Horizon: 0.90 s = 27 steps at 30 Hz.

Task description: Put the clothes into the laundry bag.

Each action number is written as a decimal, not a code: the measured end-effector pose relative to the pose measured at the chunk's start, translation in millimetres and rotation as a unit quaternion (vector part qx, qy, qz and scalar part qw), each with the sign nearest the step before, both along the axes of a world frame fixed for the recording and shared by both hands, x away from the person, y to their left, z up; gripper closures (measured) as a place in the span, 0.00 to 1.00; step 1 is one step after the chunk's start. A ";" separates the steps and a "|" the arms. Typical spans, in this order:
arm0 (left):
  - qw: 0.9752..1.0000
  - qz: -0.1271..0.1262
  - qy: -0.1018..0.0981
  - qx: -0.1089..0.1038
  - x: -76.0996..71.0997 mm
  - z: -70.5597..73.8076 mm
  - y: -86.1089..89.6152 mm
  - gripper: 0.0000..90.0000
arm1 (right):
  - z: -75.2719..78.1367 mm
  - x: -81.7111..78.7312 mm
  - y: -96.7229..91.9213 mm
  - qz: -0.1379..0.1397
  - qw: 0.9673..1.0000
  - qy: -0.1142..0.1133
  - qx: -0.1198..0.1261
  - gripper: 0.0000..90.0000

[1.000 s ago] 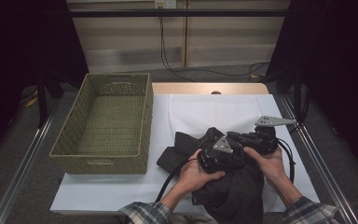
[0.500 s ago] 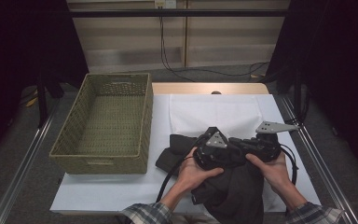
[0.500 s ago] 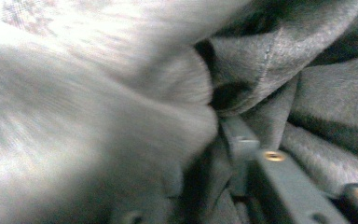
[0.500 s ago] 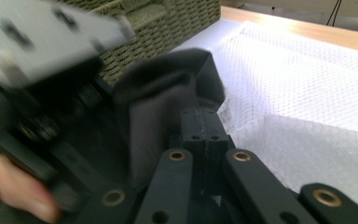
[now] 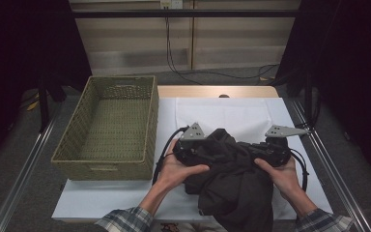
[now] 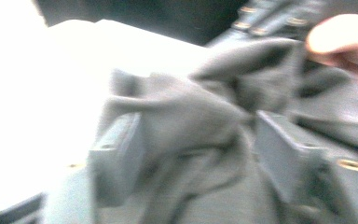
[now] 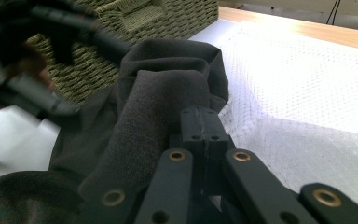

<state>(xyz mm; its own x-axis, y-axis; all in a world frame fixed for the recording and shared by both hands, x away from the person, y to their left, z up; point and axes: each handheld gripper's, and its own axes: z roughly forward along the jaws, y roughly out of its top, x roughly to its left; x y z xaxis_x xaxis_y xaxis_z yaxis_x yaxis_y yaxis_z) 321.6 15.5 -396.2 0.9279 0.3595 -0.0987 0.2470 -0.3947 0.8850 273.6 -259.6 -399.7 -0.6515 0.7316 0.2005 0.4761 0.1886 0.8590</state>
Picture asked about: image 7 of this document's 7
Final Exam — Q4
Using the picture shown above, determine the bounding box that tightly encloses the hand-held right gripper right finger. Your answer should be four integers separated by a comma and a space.
203, 107, 236, 196

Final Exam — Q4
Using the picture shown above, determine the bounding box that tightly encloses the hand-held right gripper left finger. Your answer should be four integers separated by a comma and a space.
169, 106, 206, 197

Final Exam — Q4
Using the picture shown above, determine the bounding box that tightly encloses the dark cloth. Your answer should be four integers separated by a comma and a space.
0, 38, 231, 224

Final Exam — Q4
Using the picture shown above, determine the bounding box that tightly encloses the green woven basket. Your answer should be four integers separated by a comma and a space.
24, 0, 220, 105

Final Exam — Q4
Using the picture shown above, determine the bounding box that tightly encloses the white mesh laundry bag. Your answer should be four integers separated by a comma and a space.
195, 20, 358, 219

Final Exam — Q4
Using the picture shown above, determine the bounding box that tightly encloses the black wall cable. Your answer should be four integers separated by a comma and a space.
325, 0, 342, 26

